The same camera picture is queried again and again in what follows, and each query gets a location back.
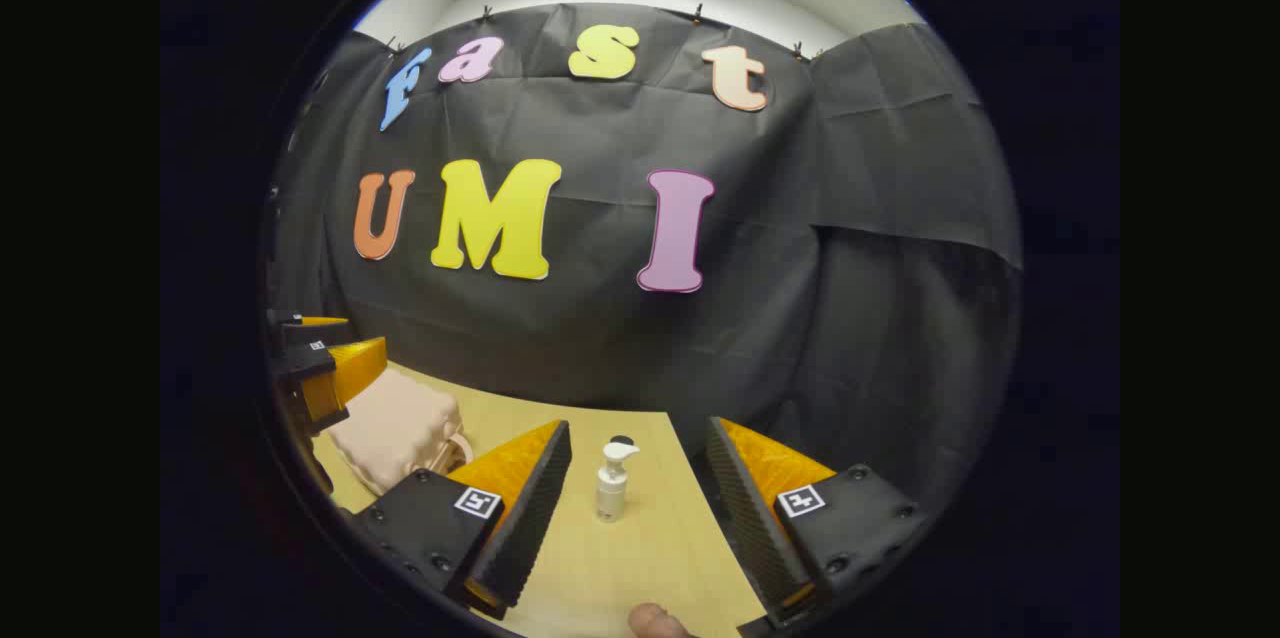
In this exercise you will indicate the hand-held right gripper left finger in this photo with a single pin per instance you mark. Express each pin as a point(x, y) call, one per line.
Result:
point(530, 518)

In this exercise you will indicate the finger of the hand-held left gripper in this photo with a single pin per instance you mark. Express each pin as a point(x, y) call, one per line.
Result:
point(345, 378)
point(315, 330)

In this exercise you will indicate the white pump bottle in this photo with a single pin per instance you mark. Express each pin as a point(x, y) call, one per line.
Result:
point(611, 488)

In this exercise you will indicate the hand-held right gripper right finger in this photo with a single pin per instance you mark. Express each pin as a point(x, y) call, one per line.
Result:
point(750, 518)

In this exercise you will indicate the pink suitcase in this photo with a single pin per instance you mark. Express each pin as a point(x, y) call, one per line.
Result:
point(395, 428)

